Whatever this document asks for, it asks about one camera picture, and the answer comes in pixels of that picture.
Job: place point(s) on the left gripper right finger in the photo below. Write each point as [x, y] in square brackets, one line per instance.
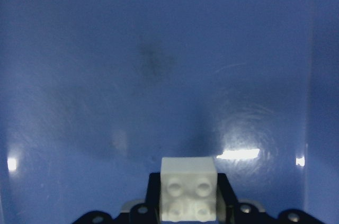
[230, 210]

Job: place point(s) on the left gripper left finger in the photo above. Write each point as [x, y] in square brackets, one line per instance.
[145, 212]

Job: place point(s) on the white block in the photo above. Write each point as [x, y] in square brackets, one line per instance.
[188, 189]

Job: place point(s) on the blue plastic tray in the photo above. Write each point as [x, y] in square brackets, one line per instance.
[94, 93]

